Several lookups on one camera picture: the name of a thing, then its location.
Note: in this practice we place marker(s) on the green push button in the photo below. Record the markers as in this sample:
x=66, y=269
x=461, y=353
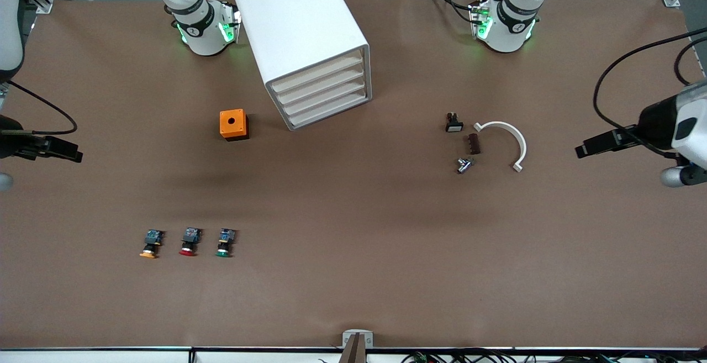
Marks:
x=225, y=240

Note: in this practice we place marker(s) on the orange box with hole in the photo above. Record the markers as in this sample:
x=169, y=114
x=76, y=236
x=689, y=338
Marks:
x=232, y=121

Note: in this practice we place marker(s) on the white curved arc piece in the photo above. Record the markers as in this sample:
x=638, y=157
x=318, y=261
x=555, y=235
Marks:
x=516, y=136

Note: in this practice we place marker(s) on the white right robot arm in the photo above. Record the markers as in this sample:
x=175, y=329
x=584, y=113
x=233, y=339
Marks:
x=204, y=31

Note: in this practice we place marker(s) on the black white-capped button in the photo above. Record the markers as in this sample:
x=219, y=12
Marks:
x=454, y=125

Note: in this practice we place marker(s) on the white table edge rail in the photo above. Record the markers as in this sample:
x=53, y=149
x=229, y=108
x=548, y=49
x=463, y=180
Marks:
x=83, y=356

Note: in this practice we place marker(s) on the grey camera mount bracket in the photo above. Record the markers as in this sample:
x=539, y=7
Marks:
x=347, y=340

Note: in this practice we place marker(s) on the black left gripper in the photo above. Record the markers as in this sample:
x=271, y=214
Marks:
x=653, y=122

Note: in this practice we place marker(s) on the red push button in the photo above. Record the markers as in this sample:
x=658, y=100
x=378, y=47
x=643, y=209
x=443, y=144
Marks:
x=190, y=238

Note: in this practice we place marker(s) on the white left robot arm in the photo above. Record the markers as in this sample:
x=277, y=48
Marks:
x=505, y=31

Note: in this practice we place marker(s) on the yellow push button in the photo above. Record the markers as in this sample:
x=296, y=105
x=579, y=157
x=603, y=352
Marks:
x=150, y=241

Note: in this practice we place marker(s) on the brown terminal block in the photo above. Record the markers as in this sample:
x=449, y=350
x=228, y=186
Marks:
x=471, y=144

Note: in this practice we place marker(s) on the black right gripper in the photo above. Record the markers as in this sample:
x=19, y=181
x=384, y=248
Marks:
x=12, y=145

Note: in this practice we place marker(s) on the brown table mat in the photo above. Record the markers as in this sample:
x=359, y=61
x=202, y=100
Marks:
x=353, y=241

